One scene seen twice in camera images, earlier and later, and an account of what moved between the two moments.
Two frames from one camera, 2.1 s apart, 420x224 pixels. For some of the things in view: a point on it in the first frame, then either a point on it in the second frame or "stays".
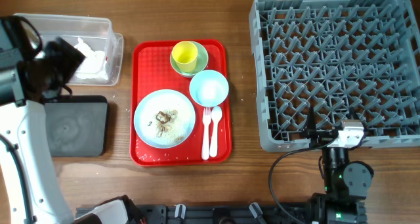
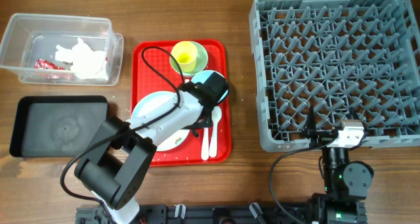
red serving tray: x=151 y=70 stays
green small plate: x=201 y=62 stays
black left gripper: x=68 y=58 -> x=204 y=122
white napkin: x=93 y=66 stays
